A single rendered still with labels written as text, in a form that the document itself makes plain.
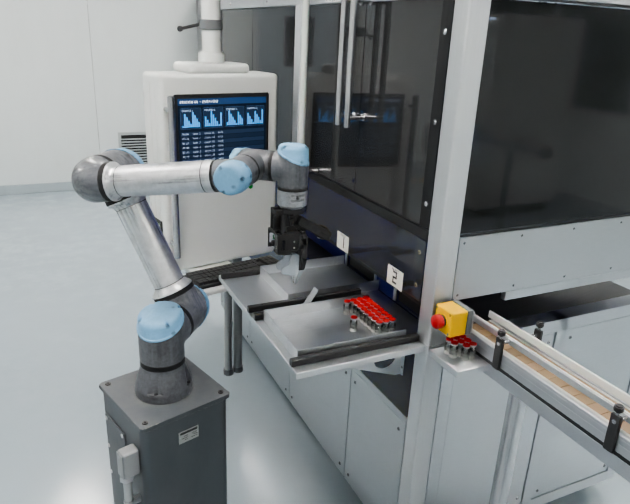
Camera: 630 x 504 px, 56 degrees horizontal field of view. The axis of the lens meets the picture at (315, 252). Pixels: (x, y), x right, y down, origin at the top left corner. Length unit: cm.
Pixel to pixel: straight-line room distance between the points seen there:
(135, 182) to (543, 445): 165
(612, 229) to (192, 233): 148
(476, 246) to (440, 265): 12
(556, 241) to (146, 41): 558
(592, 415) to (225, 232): 153
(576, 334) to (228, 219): 135
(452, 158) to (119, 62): 557
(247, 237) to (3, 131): 465
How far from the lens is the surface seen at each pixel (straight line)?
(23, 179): 692
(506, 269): 179
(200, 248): 239
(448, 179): 155
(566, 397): 153
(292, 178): 143
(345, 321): 182
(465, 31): 152
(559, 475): 251
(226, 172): 132
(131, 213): 162
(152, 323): 153
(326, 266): 222
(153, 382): 160
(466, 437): 203
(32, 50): 675
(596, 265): 207
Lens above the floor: 170
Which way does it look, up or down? 20 degrees down
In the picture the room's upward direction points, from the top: 3 degrees clockwise
